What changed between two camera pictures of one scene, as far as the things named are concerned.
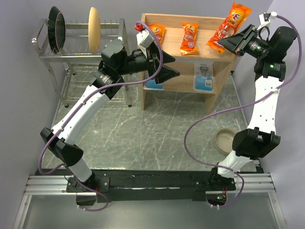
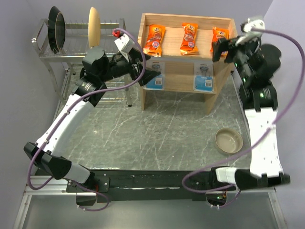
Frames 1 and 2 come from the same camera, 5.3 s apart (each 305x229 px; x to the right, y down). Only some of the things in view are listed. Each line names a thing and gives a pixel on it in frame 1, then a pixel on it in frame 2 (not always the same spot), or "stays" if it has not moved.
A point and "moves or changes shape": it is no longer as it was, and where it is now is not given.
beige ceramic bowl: (223, 140) stays
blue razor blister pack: (203, 77) stays
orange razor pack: (238, 15) moves or changes shape
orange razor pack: (188, 46) stays
